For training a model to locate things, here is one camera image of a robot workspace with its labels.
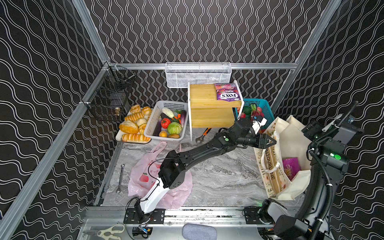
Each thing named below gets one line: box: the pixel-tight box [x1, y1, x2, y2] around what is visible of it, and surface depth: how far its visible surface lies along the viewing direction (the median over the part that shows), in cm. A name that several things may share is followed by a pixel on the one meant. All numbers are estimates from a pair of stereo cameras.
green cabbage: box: [167, 121, 182, 135], surface depth 102 cm
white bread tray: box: [115, 107, 153, 144], surface depth 107 cm
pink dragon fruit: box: [250, 104, 265, 121], surface depth 112 cm
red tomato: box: [161, 118, 172, 129], surface depth 107 cm
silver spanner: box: [116, 163, 125, 194], surface depth 88 cm
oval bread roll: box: [119, 120, 139, 134], surface depth 106 cm
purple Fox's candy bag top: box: [214, 83, 241, 102], surface depth 82 cm
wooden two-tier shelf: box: [187, 80, 244, 142], surface depth 85 cm
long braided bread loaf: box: [121, 133, 152, 142], surface depth 103 cm
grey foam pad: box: [182, 223, 217, 240], surface depth 69 cm
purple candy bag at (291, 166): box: [282, 157, 301, 181], surface depth 80 cm
